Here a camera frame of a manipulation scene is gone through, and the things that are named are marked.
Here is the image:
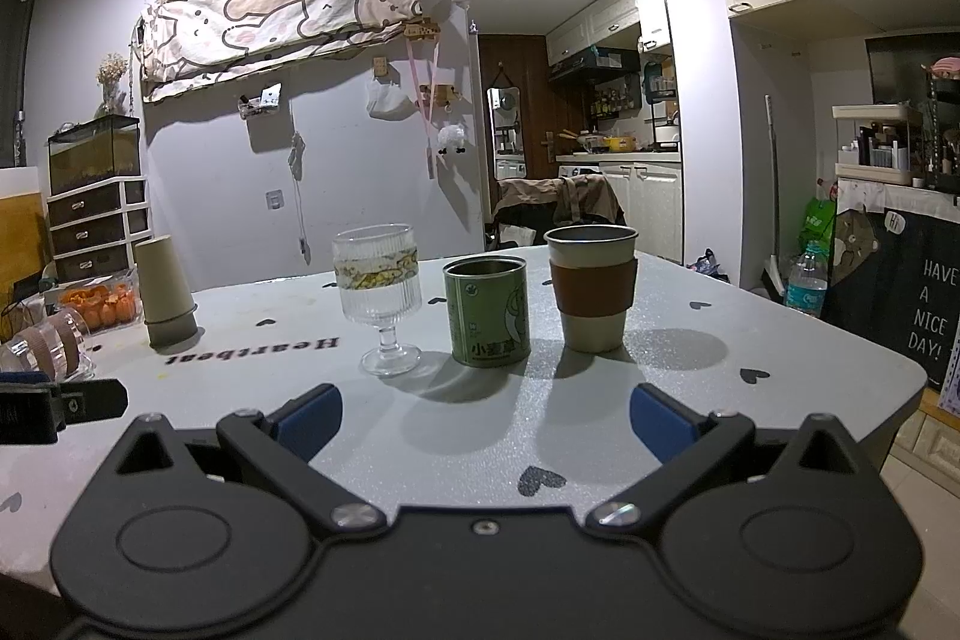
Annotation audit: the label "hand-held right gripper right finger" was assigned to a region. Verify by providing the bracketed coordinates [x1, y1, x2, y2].
[587, 383, 865, 537]

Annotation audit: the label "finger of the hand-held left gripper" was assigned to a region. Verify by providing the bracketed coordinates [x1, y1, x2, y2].
[54, 377, 128, 423]

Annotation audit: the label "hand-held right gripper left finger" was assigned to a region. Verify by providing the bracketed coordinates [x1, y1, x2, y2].
[105, 383, 387, 542]

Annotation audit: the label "clear cup with brown sleeve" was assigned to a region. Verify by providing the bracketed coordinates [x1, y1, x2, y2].
[0, 306, 100, 386]

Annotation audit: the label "beige paper cup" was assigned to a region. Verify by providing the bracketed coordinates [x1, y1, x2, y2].
[133, 234, 200, 349]

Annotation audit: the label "beige cup with brown sleeve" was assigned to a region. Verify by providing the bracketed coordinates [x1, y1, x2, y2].
[543, 224, 641, 354]

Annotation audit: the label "tray of tangerines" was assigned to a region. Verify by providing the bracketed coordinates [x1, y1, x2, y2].
[54, 281, 144, 334]

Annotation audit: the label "ribbed glass goblet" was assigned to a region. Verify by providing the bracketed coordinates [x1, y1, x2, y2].
[331, 224, 424, 378]

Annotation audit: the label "wooden board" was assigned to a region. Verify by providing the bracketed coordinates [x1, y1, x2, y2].
[0, 188, 51, 342]

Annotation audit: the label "white drawer unit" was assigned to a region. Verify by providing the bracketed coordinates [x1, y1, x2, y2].
[45, 175, 152, 286]

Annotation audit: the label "plastic water bottle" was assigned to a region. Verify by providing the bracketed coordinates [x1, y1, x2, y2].
[783, 240, 830, 319]

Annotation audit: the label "green tin can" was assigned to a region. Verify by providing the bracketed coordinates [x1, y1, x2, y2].
[442, 254, 533, 369]

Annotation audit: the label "white kitchen base cabinet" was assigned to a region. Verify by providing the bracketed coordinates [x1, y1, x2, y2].
[599, 160, 684, 267]

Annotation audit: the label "glass fish tank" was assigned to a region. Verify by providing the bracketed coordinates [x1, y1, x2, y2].
[46, 114, 143, 196]

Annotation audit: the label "chair with brown jacket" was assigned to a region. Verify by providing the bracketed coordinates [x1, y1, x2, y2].
[490, 173, 628, 253]

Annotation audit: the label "green bag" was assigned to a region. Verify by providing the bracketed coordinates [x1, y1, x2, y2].
[798, 195, 838, 253]

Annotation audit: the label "black printed curtain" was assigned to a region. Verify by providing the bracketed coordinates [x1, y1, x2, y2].
[820, 178, 960, 387]

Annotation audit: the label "dried flower vase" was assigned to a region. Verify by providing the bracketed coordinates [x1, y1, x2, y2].
[95, 53, 129, 121]

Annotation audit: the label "white hanging bag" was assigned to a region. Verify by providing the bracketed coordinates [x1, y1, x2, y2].
[365, 76, 414, 123]

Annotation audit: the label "dark window curtain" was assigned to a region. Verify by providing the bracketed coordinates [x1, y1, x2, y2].
[0, 0, 39, 169]

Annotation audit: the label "hanging mirror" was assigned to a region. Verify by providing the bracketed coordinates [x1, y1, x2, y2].
[485, 84, 527, 158]

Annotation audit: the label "clear cosmetics organizer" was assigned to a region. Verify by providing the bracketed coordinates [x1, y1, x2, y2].
[831, 103, 925, 187]

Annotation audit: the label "range hood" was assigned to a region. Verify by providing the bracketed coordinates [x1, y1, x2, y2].
[547, 47, 643, 84]

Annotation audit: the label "hanging charger cable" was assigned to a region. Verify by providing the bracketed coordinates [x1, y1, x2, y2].
[288, 131, 313, 267]

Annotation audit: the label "printed cloth on wall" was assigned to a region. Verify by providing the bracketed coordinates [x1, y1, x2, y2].
[138, 0, 422, 104]

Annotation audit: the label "white kitchen wall cabinets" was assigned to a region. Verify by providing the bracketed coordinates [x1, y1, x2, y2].
[545, 0, 673, 65]

